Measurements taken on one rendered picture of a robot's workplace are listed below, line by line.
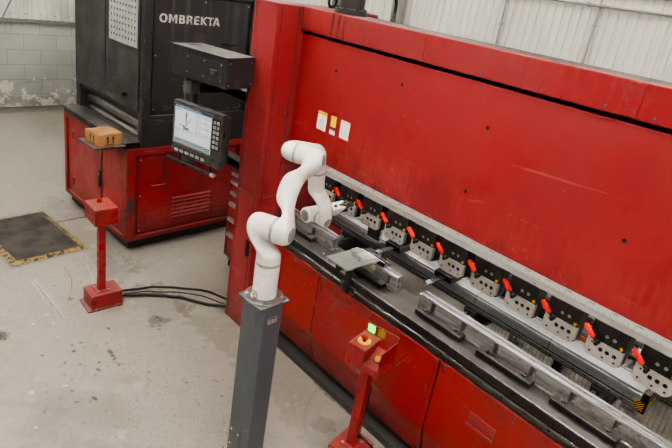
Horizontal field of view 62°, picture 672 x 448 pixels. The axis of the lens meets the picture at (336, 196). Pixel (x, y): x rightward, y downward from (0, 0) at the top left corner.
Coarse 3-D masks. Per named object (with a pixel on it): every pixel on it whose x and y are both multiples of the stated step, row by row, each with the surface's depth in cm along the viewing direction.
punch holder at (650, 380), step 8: (640, 352) 220; (648, 352) 218; (656, 352) 216; (648, 360) 218; (656, 360) 216; (664, 360) 214; (640, 368) 221; (656, 368) 216; (664, 368) 214; (632, 376) 223; (640, 376) 221; (648, 376) 220; (656, 376) 216; (664, 376) 215; (648, 384) 219; (656, 384) 217; (664, 384) 216; (656, 392) 217; (664, 392) 216
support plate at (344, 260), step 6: (342, 252) 328; (348, 252) 329; (354, 252) 330; (360, 252) 332; (330, 258) 319; (336, 258) 320; (342, 258) 321; (348, 258) 322; (354, 258) 323; (336, 264) 314; (342, 264) 314; (348, 264) 315; (354, 264) 316; (360, 264) 317; (366, 264) 319; (348, 270) 310
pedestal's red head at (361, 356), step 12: (360, 336) 290; (372, 336) 292; (396, 336) 285; (348, 348) 285; (360, 348) 281; (372, 348) 285; (396, 348) 286; (348, 360) 287; (360, 360) 282; (372, 360) 285; (384, 360) 278; (372, 372) 279; (384, 372) 284
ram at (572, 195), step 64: (320, 64) 338; (384, 64) 300; (384, 128) 306; (448, 128) 274; (512, 128) 249; (576, 128) 227; (640, 128) 209; (384, 192) 312; (448, 192) 280; (512, 192) 253; (576, 192) 231; (640, 192) 212; (512, 256) 257; (576, 256) 235; (640, 256) 216; (640, 320) 219
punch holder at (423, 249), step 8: (416, 224) 298; (416, 232) 298; (424, 232) 294; (432, 232) 290; (424, 240) 295; (432, 240) 291; (440, 240) 293; (416, 248) 300; (424, 248) 295; (432, 248) 292; (424, 256) 296; (432, 256) 293
